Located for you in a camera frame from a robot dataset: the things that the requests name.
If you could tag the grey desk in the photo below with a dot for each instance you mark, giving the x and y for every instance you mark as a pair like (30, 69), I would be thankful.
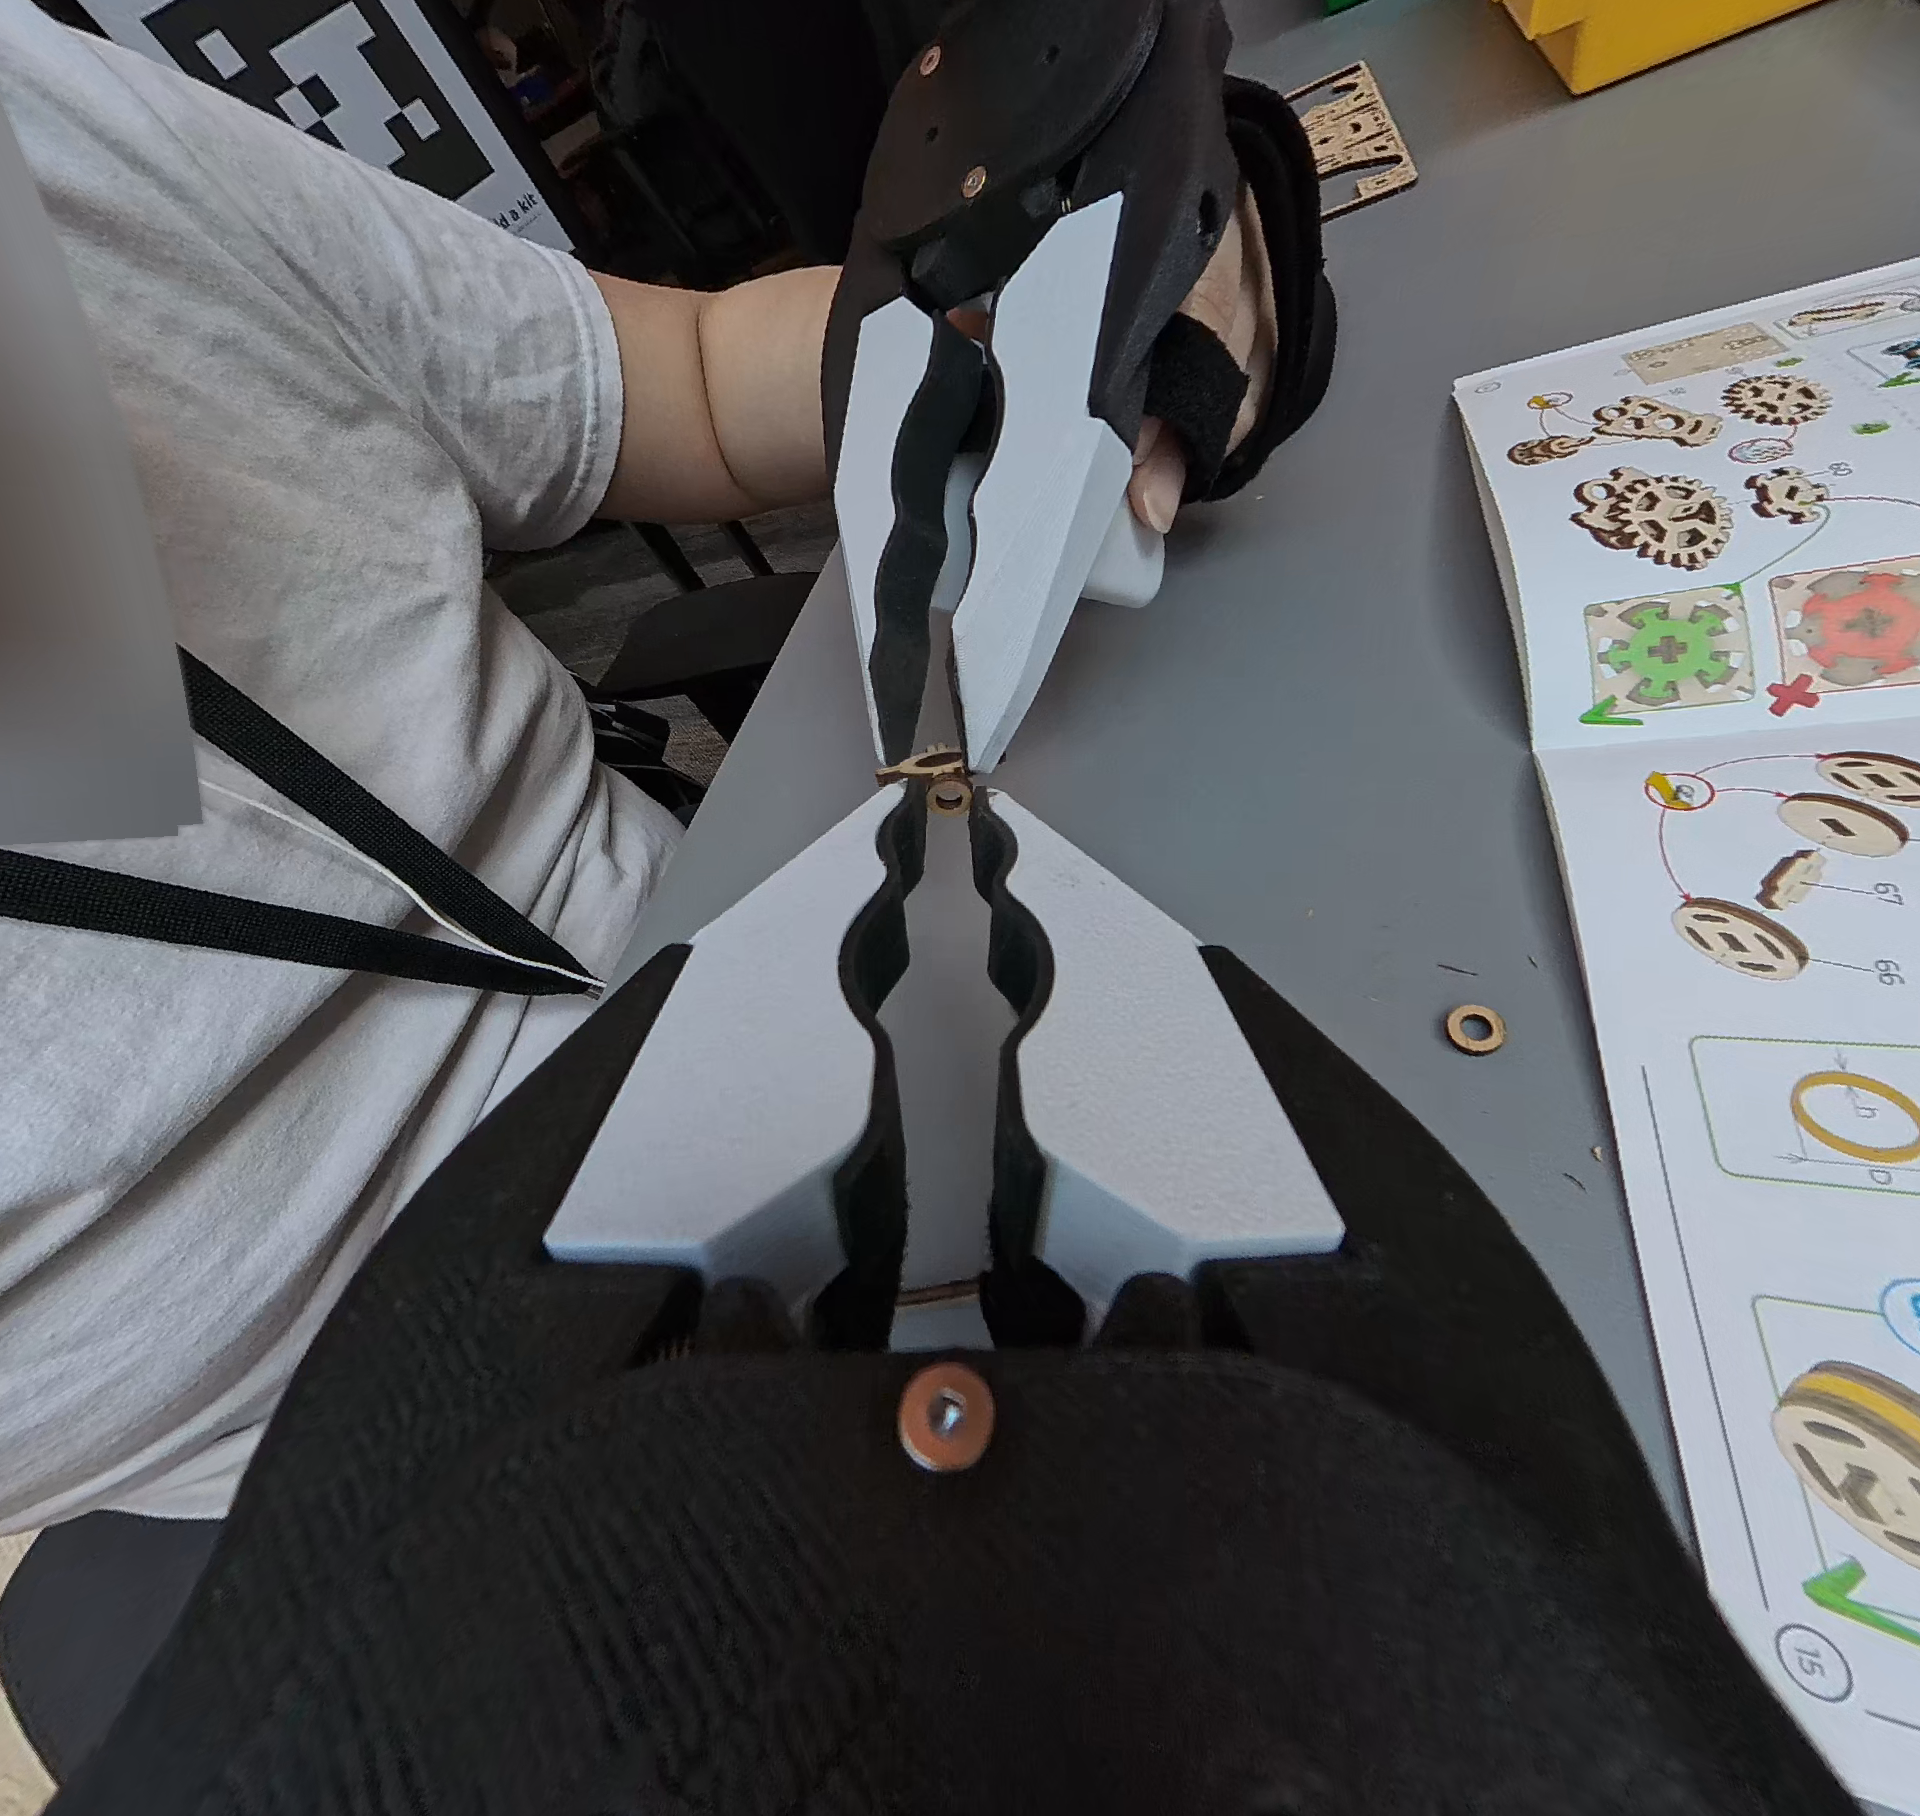
(1350, 796)

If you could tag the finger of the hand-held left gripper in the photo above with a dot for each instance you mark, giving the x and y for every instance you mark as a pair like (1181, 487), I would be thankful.
(1050, 420)
(872, 497)

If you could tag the person's white t-shirt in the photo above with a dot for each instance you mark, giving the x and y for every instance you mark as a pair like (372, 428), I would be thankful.
(330, 497)

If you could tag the small round wooden part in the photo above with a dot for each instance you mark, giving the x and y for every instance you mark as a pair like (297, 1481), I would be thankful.
(951, 796)

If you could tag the laser-cut wooden sheet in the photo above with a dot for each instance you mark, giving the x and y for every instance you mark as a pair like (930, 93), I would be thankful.
(1368, 121)

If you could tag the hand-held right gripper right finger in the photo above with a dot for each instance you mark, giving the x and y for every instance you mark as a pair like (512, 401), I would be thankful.
(1155, 1097)

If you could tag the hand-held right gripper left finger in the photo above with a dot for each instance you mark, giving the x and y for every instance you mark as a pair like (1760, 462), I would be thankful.
(705, 1097)

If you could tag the person's left hand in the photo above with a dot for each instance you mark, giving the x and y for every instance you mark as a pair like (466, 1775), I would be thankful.
(1231, 294)

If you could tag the black and white marker sign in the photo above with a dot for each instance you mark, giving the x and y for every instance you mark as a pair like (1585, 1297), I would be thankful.
(315, 61)

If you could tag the person's left forearm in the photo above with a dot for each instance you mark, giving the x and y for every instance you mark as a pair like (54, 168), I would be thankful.
(705, 390)

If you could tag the illustrated instruction booklet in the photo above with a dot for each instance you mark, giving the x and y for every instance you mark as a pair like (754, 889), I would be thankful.
(1725, 947)

